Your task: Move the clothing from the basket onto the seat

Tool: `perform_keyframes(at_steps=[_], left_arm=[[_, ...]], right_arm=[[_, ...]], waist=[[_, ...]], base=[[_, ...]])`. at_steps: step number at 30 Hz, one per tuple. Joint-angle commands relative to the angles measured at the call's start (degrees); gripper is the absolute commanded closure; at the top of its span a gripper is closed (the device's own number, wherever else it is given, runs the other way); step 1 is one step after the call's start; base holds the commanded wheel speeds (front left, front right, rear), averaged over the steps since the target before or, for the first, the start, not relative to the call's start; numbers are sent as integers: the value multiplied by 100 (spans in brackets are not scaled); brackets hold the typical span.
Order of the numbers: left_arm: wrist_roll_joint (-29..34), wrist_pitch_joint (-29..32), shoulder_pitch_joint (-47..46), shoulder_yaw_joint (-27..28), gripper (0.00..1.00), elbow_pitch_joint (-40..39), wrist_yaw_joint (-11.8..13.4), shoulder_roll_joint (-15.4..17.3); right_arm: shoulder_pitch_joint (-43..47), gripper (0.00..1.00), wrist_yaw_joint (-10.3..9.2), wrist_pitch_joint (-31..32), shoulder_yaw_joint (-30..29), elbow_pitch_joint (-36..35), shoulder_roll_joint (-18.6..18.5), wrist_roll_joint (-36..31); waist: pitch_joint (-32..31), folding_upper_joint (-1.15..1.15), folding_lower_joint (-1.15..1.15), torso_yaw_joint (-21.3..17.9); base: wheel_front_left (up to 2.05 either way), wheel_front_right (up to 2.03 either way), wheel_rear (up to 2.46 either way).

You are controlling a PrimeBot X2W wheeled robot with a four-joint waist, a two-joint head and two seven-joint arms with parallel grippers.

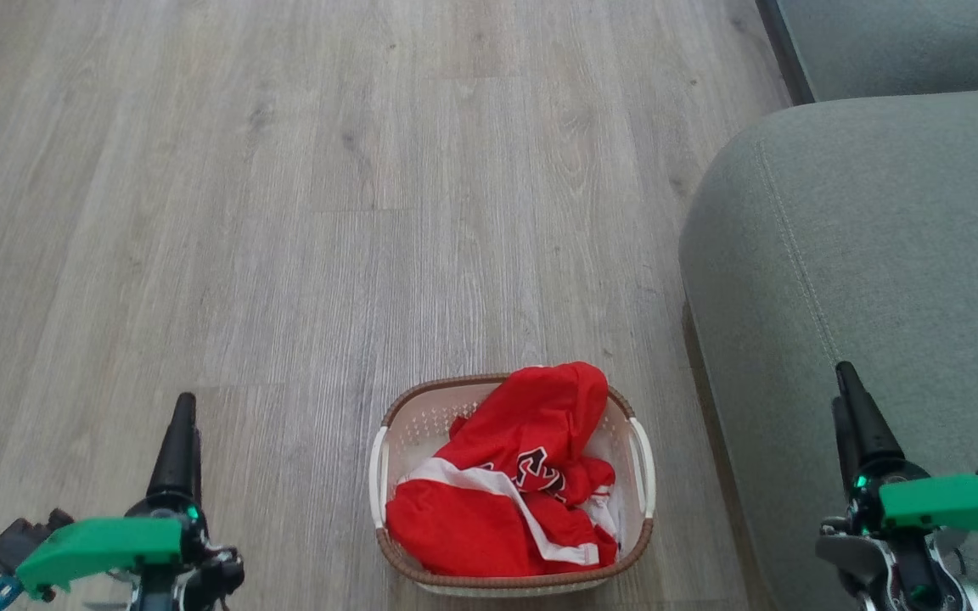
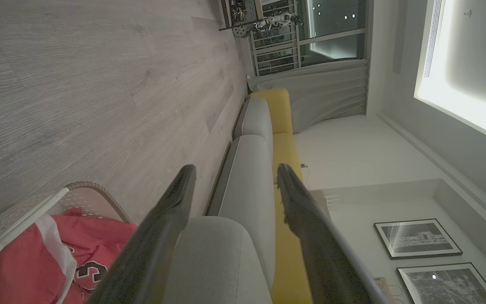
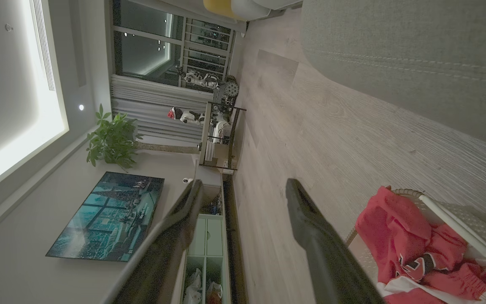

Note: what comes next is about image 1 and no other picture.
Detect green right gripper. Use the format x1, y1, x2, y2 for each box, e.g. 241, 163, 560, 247
816, 362, 978, 611

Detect long grey sofa seat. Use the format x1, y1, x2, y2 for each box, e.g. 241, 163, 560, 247
756, 0, 978, 104

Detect grey fabric sofa ottoman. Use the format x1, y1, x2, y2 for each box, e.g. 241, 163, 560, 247
678, 87, 978, 611

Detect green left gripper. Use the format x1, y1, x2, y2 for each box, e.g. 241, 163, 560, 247
15, 392, 245, 611

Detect red garment with white trim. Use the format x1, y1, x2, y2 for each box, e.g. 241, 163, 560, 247
385, 458, 623, 580

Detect white plastic laundry basket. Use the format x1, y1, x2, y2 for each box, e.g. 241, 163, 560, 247
368, 373, 656, 597

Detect red garment with black logo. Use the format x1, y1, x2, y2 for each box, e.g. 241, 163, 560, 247
434, 362, 617, 519

